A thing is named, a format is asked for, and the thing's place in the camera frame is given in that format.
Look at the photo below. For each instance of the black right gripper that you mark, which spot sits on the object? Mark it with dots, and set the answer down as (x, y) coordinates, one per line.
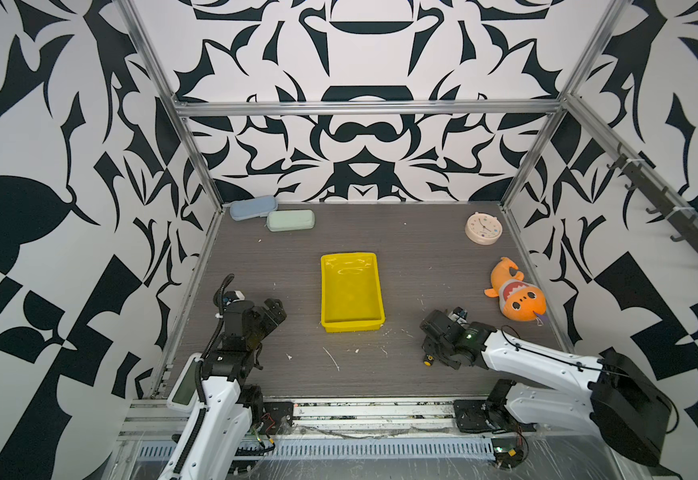
(426, 347)

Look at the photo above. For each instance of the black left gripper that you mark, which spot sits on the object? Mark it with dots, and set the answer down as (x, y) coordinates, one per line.
(267, 320)

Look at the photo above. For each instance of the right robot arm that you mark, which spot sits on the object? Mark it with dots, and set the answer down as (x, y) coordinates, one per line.
(608, 397)

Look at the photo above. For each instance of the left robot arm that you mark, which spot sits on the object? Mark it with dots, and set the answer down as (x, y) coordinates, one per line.
(226, 407)

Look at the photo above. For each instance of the yellow plastic bin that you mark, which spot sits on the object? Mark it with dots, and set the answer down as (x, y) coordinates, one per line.
(351, 296)

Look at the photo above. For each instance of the orange shark plush toy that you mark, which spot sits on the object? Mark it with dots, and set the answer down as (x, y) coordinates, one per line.
(519, 300)

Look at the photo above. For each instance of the green glasses case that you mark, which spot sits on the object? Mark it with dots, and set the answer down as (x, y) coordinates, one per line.
(290, 220)

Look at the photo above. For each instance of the blue glasses case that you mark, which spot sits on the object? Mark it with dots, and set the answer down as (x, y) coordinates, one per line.
(258, 207)

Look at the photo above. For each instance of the beige round alarm clock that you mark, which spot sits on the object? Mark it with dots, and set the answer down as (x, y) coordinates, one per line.
(483, 229)

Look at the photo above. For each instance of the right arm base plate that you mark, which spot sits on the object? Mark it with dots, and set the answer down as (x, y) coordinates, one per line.
(482, 416)

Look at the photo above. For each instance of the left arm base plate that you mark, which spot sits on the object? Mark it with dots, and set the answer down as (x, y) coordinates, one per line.
(272, 418)

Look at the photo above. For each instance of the white perforated cable tray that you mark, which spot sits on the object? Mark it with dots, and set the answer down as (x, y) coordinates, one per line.
(371, 448)

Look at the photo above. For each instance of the black wall hook rack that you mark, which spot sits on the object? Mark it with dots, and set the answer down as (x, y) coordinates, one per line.
(665, 203)

